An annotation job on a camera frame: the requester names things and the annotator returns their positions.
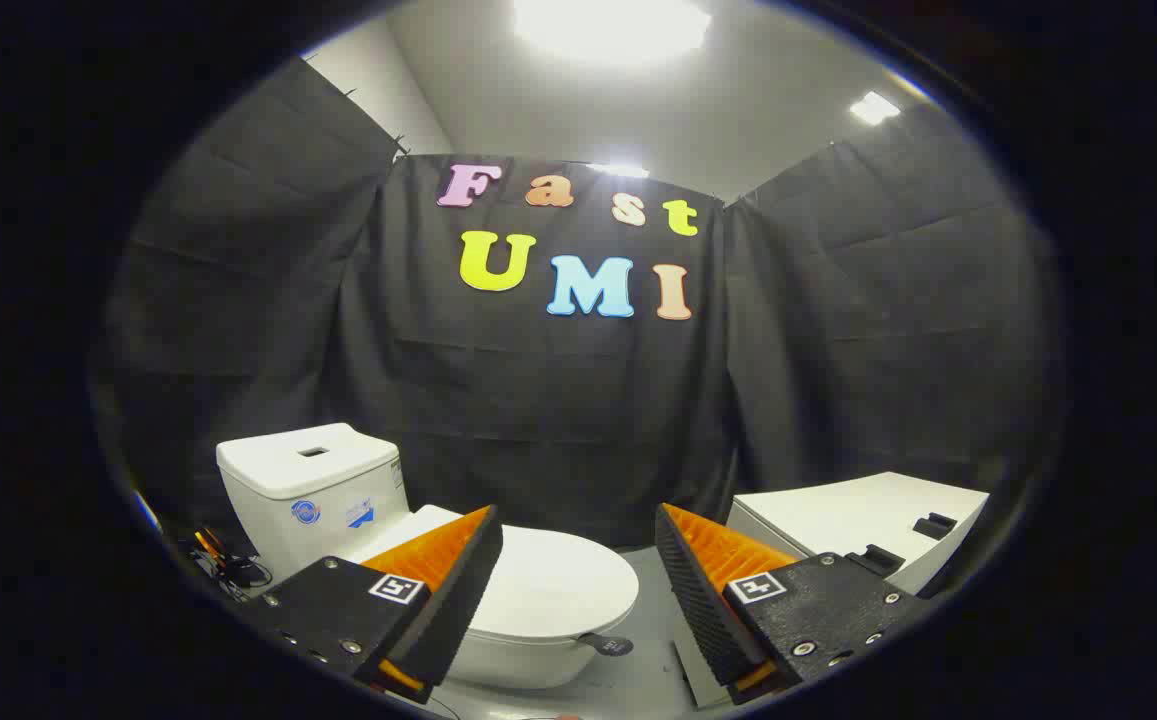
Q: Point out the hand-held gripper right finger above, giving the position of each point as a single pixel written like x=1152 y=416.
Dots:
x=698 y=600

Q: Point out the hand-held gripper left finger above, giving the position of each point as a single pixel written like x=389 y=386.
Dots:
x=458 y=590

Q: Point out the white toilet lid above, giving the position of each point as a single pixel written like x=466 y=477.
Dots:
x=558 y=585

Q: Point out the white toilet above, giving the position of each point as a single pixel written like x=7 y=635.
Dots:
x=308 y=480

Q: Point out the white drawer cabinet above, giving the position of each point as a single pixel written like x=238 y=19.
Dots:
x=838 y=515

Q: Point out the small black block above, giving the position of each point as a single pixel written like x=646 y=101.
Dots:
x=935 y=526
x=878 y=562

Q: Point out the black backdrop cloth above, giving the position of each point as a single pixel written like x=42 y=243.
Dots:
x=538 y=400

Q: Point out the orange and black tool bundle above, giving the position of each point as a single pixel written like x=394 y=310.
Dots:
x=228 y=565

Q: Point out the white and blue tube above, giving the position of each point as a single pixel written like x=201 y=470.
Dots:
x=148 y=512

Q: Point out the narrow ceiling light strip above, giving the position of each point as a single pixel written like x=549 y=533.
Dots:
x=618 y=170

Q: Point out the rectangular ceiling light panel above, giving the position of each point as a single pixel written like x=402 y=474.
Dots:
x=874 y=108

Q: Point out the large round ceiling light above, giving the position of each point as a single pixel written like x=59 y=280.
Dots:
x=608 y=25

